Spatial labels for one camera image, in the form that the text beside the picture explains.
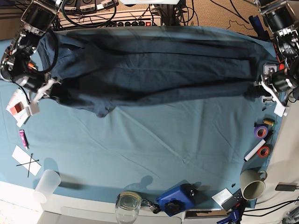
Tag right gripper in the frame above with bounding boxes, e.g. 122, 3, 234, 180
14, 72, 61, 103

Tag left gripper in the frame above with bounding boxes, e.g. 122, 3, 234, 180
271, 69, 296, 106

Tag dark blue T-shirt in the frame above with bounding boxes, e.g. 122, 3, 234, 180
38, 30, 264, 119

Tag white paper packet red square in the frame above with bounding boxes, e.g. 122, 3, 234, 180
6, 89, 30, 127

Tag purple tape roll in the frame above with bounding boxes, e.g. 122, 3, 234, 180
254, 125, 268, 139

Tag small purple tube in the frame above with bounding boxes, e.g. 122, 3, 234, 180
19, 130, 28, 151

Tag blue clamp at table corner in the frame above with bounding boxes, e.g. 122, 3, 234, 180
249, 15, 271, 41

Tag white marker pen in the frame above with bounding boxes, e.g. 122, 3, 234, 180
244, 139, 266, 161

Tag red tape roll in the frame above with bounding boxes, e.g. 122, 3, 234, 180
257, 146, 271, 158

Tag black hairpin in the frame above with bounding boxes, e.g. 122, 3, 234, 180
27, 153, 33, 178
16, 160, 39, 166

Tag white paper card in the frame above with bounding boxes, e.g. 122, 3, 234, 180
12, 146, 41, 176

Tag translucent plastic cup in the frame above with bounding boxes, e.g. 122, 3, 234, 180
33, 169, 61, 203

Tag beige ceramic mug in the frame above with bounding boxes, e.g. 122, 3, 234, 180
240, 169, 268, 201

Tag black power adapter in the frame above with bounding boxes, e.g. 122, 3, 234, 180
275, 183, 299, 192

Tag black remote control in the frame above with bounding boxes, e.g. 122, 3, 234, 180
221, 189, 243, 211

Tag white paper note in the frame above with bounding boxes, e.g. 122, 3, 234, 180
212, 188, 233, 206

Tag black power strip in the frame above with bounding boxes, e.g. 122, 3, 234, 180
112, 18, 161, 27

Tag blue clamp bottom edge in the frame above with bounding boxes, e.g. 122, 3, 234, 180
217, 203, 246, 224

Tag clear drinking glass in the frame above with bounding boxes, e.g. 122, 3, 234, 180
115, 191, 142, 224

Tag blue box with black knob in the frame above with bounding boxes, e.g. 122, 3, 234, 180
156, 184, 198, 217

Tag small metal padlock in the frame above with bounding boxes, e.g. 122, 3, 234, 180
142, 198, 161, 214

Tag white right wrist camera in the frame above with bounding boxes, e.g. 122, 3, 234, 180
28, 102, 40, 116

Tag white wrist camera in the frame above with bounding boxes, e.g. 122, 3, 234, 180
274, 104, 289, 117
28, 102, 40, 116

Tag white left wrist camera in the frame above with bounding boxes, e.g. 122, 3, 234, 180
274, 104, 289, 117

